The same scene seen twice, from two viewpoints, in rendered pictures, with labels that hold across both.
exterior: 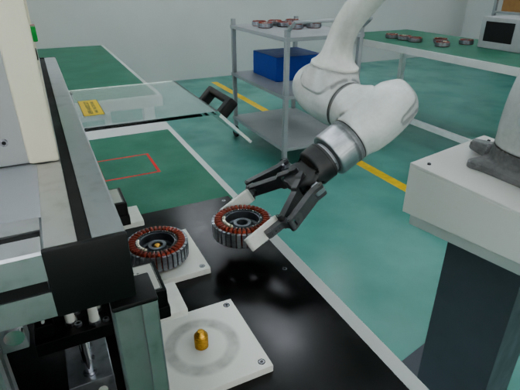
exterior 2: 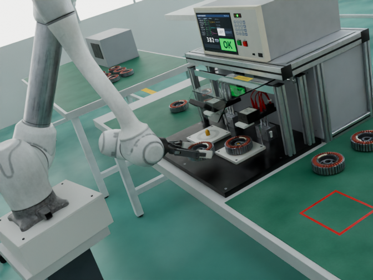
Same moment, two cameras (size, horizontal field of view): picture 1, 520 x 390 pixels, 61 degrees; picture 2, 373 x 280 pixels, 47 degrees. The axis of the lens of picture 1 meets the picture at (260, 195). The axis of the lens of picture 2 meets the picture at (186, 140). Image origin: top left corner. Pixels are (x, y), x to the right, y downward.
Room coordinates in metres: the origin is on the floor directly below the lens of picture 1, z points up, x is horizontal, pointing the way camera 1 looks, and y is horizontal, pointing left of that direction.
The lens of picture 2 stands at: (2.23, 0.05, 1.57)
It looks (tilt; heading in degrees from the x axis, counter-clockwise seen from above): 24 degrees down; 182
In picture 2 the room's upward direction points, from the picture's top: 16 degrees counter-clockwise
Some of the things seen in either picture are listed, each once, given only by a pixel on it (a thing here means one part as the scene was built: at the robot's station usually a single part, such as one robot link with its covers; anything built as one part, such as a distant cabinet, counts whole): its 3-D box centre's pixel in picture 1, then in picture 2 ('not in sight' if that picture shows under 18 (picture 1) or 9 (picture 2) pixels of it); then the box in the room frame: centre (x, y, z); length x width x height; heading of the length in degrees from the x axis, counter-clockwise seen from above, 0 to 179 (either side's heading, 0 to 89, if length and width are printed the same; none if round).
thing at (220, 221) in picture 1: (242, 225); (200, 150); (0.70, 0.03, 0.83); 0.11 x 0.11 x 0.04
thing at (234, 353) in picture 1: (201, 348); (208, 135); (0.46, 0.08, 0.78); 0.15 x 0.15 x 0.01; 26
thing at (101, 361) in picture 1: (91, 374); (232, 119); (0.39, 0.21, 0.80); 0.08 x 0.05 x 0.06; 26
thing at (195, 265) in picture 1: (159, 258); (240, 150); (0.67, 0.19, 0.78); 0.15 x 0.15 x 0.01; 26
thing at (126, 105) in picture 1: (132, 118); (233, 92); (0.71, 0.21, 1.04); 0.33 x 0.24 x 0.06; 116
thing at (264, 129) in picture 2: not in sight; (266, 131); (0.61, 0.32, 0.80); 0.08 x 0.05 x 0.06; 26
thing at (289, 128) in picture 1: (292, 84); not in sight; (3.33, -0.24, 0.51); 1.01 x 0.60 x 1.01; 26
